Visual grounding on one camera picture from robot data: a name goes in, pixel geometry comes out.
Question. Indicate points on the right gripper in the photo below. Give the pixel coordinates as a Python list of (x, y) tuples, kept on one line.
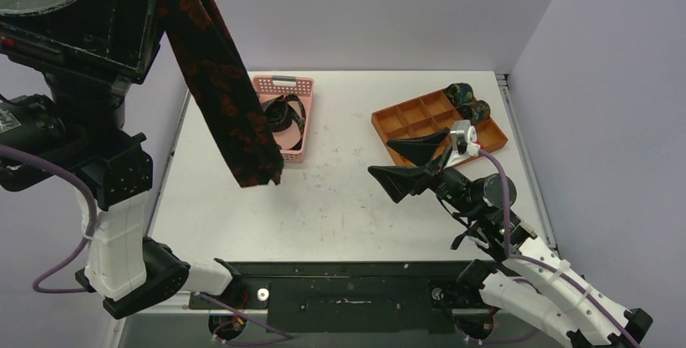
[(434, 167)]

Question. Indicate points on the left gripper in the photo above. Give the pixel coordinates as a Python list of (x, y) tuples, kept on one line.
[(111, 10)]

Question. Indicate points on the black orange floral tie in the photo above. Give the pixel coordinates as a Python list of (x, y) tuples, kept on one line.
[(218, 80)]

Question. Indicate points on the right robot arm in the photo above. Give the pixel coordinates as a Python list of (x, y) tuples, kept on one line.
[(523, 276)]

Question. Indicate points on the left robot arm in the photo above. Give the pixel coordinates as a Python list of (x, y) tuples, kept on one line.
[(112, 175)]

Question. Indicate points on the orange divided tray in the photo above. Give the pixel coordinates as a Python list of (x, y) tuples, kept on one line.
[(427, 114)]

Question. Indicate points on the rolled dark floral tie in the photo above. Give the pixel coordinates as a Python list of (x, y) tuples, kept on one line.
[(475, 111)]

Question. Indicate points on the rolled blue green tie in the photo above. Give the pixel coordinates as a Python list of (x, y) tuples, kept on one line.
[(459, 93)]

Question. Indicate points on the dark tie in basket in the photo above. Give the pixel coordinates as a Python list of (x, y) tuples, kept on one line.
[(282, 112)]

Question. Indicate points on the pink plastic basket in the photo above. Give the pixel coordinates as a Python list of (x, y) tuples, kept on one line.
[(268, 87)]

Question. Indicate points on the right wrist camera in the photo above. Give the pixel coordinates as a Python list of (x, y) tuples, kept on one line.
[(463, 139)]

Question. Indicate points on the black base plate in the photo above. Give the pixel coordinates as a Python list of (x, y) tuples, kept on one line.
[(351, 297)]

